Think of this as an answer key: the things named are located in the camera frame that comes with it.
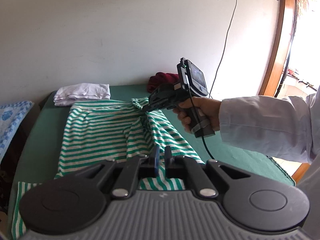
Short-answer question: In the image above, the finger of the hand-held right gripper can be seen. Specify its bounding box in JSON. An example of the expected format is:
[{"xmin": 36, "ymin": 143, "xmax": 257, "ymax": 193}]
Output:
[{"xmin": 142, "ymin": 86, "xmax": 174, "ymax": 112}]

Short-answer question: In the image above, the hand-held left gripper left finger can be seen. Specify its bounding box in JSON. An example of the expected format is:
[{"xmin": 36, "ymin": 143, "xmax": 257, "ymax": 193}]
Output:
[{"xmin": 72, "ymin": 146, "xmax": 161, "ymax": 198}]

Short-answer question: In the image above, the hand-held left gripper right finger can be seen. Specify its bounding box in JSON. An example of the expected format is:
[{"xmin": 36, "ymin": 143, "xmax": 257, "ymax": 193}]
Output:
[{"xmin": 164, "ymin": 146, "xmax": 248, "ymax": 198}]

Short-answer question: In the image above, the green white striped shirt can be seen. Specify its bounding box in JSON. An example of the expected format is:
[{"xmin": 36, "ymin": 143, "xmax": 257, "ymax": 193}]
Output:
[{"xmin": 11, "ymin": 97, "xmax": 207, "ymax": 239}]

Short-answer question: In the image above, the person's right hand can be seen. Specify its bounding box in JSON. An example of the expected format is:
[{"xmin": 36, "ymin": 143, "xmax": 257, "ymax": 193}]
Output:
[{"xmin": 172, "ymin": 97, "xmax": 223, "ymax": 134}]

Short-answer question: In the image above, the dark red cloth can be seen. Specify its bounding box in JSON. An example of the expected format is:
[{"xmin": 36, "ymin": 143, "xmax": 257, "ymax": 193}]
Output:
[{"xmin": 146, "ymin": 72, "xmax": 179, "ymax": 93}]

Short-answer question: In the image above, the green table cover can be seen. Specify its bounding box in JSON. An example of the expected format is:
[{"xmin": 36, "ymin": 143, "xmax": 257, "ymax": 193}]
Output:
[{"xmin": 7, "ymin": 84, "xmax": 297, "ymax": 240}]

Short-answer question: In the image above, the white folded cloth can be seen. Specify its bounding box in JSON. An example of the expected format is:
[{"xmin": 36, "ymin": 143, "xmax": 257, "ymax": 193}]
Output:
[{"xmin": 53, "ymin": 83, "xmax": 111, "ymax": 107}]

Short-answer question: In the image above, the person's white coat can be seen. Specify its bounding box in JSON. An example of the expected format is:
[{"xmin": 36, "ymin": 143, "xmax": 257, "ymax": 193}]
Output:
[{"xmin": 295, "ymin": 92, "xmax": 320, "ymax": 207}]

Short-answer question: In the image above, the blue floral cloth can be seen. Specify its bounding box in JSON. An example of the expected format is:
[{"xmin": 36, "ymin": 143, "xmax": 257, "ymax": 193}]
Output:
[{"xmin": 0, "ymin": 101, "xmax": 35, "ymax": 160}]

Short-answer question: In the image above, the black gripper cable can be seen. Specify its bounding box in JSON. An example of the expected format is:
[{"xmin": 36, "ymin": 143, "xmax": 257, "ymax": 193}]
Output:
[{"xmin": 184, "ymin": 76, "xmax": 215, "ymax": 160}]

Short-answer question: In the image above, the black wall cable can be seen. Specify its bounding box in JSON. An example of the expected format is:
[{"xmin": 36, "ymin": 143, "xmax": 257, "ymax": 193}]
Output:
[{"xmin": 209, "ymin": 0, "xmax": 238, "ymax": 99}]

